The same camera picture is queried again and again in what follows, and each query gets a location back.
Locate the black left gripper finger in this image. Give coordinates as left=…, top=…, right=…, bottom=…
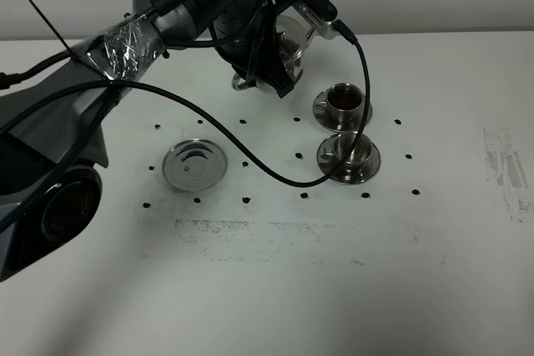
left=256, top=31, right=295, bottom=98

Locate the near stainless steel teacup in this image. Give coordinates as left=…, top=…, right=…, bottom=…
left=317, top=132, right=374, bottom=171

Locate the far stainless steel teacup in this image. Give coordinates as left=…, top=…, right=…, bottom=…
left=313, top=83, right=366, bottom=132

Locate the black left camera cable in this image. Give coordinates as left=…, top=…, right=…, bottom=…
left=0, top=0, right=372, bottom=236

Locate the far stainless steel saucer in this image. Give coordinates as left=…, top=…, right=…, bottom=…
left=311, top=88, right=373, bottom=132

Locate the stainless steel teapot coaster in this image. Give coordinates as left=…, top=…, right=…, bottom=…
left=162, top=138, right=228, bottom=193

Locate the stainless steel teacup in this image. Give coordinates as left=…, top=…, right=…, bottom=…
left=313, top=83, right=366, bottom=132
left=317, top=132, right=374, bottom=171

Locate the near stainless steel saucer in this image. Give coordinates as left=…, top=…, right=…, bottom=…
left=316, top=132, right=380, bottom=184

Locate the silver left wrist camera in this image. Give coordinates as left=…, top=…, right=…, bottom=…
left=293, top=0, right=337, bottom=40

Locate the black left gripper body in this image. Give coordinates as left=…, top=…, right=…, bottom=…
left=210, top=0, right=275, bottom=80

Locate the black cable tie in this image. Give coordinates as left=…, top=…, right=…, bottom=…
left=28, top=0, right=77, bottom=59

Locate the stainless steel saucer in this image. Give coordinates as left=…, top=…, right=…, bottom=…
left=316, top=132, right=380, bottom=184
left=311, top=88, right=373, bottom=132

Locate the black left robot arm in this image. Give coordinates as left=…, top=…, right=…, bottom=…
left=1, top=0, right=294, bottom=279

